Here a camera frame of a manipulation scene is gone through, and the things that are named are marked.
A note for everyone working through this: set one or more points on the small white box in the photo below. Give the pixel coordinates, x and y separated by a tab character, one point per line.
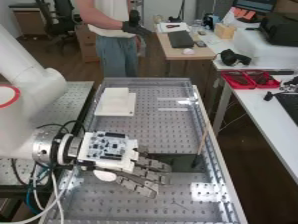
115	101

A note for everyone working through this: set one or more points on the person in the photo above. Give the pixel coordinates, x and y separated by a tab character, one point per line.
115	50

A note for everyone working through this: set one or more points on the white desk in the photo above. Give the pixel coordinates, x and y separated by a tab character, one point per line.
267	56
267	126

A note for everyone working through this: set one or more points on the wooden cabinet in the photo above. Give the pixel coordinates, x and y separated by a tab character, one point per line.
29	21

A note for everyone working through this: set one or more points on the clear box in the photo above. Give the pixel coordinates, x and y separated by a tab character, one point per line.
151	126

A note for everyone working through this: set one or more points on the black case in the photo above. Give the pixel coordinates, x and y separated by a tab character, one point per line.
280	31

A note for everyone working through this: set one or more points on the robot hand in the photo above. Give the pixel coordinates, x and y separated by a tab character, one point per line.
108	150

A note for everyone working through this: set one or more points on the cardboard box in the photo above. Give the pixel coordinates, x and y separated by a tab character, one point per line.
87	43

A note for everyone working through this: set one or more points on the black plate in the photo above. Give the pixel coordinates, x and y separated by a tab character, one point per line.
182	163

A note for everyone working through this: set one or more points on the white mouse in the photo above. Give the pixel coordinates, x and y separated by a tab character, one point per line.
188	51

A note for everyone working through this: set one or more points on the red tray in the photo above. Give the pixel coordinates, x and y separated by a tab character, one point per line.
238	80
267	78

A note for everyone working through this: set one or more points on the black headphones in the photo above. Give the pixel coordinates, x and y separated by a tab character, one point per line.
234	57

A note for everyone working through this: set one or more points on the wooden desk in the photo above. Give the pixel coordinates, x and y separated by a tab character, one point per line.
178	55

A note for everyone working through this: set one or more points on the small wooden box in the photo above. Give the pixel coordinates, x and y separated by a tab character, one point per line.
226	31

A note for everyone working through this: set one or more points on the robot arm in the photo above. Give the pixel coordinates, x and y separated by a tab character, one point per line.
31	100

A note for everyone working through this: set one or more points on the black office chair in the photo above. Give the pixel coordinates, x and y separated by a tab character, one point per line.
58	16

